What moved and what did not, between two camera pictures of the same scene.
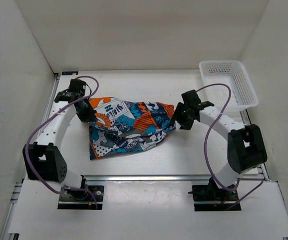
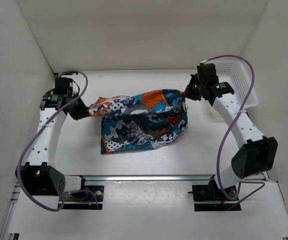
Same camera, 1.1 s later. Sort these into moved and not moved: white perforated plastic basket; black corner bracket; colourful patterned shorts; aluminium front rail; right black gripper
Moved: colourful patterned shorts; right black gripper
Not moved: white perforated plastic basket; aluminium front rail; black corner bracket
